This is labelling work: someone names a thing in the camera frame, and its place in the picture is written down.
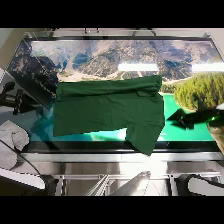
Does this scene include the green T-shirt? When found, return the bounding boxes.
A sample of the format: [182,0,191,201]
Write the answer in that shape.
[52,74,166,157]

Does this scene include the grey garment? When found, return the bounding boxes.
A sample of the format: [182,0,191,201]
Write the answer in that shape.
[0,119,31,170]

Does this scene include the black cable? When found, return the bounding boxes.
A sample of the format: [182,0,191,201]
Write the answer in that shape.
[0,139,46,179]

